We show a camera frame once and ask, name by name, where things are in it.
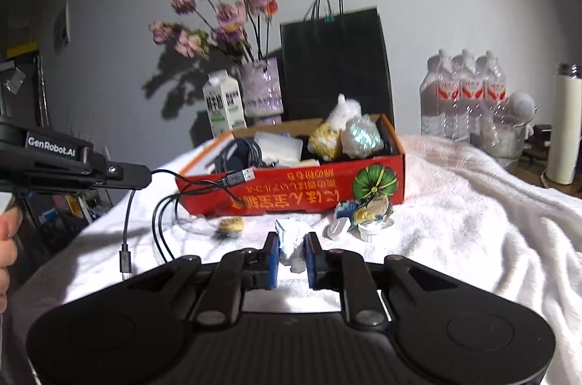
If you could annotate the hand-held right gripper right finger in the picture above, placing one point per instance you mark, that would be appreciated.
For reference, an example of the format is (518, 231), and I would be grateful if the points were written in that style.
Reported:
(312, 260)

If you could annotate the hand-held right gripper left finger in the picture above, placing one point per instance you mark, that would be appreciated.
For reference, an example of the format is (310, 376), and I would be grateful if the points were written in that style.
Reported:
(272, 260)

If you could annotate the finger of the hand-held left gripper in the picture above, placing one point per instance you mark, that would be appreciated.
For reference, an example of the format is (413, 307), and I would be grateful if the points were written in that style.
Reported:
(122, 175)

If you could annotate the white tissue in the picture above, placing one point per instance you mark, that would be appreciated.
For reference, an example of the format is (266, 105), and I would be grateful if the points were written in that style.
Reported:
(291, 237)

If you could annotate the orange cardboard box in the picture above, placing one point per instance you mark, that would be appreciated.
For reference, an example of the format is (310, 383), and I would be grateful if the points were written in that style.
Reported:
(295, 194)

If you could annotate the white plastic case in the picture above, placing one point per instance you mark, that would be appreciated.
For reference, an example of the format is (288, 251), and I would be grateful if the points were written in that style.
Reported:
(278, 146)

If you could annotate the person's left hand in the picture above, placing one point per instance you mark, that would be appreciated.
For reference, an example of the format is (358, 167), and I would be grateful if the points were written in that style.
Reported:
(8, 239)

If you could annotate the small white round cap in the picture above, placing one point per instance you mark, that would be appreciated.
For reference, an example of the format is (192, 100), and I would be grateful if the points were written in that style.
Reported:
(336, 227)

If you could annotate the yellow snack wrapper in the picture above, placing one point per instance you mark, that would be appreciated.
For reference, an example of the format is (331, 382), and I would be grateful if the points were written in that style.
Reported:
(232, 224)

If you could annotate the small white cup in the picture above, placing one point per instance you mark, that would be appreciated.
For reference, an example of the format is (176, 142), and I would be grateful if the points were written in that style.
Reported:
(373, 229)

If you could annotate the crumpled printed wrapper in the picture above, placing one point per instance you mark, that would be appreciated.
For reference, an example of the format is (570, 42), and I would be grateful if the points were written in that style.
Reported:
(363, 207)

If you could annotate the yellow white knitted item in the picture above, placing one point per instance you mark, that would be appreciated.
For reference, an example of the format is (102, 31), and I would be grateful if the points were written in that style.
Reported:
(325, 139)

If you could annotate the white milk carton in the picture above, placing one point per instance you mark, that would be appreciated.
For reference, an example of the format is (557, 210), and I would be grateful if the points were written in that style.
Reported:
(223, 107)

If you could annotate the iridescent crumpled foil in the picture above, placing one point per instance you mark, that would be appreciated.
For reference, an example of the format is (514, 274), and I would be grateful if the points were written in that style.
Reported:
(362, 135)

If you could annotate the white fluffy blanket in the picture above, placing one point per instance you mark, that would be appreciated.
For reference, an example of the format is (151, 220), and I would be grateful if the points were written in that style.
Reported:
(454, 207)

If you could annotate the black paper bag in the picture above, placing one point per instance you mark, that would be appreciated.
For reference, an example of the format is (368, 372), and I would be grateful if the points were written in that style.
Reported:
(336, 62)

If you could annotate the pack of water bottles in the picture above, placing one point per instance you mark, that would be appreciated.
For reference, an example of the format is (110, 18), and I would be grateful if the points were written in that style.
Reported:
(459, 94)

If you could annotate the clear glass jar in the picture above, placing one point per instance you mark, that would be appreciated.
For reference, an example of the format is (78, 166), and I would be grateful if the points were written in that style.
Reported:
(500, 137)

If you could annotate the small black box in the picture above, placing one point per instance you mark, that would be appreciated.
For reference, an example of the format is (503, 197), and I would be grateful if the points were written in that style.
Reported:
(541, 131)

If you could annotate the white thermos bottle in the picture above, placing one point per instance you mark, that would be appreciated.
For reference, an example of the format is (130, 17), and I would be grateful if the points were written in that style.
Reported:
(564, 125)

